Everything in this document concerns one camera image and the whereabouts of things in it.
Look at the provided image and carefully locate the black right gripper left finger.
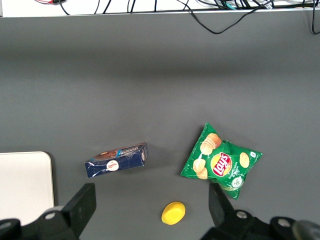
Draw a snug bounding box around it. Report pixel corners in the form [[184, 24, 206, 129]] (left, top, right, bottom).
[[0, 183, 97, 240]]

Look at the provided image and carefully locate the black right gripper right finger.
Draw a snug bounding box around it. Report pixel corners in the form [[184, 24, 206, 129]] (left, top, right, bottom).
[[199, 183, 320, 240]]

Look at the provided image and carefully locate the dark blue cookie box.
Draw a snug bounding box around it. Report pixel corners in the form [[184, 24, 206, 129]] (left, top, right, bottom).
[[84, 142, 149, 179]]

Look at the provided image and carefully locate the cream plastic tray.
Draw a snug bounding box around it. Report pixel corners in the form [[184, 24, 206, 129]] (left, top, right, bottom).
[[0, 151, 55, 221]]

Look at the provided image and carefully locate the yellow lemon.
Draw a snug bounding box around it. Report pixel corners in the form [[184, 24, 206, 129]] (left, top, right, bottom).
[[161, 201, 187, 226]]

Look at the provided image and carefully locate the green chips bag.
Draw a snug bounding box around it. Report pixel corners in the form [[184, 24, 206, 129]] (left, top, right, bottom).
[[180, 121, 264, 200]]

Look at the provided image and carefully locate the long black looping cable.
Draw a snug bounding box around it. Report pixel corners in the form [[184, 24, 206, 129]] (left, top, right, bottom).
[[176, 0, 273, 35]]

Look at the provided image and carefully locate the thin black cable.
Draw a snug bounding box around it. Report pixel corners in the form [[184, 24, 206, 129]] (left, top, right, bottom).
[[58, 0, 71, 16]]

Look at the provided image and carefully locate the thin red cable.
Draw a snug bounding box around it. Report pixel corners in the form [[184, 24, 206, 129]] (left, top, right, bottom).
[[34, 0, 66, 5]]

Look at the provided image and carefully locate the short black hanging cable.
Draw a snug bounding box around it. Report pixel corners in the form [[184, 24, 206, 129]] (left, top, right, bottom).
[[310, 0, 320, 35]]

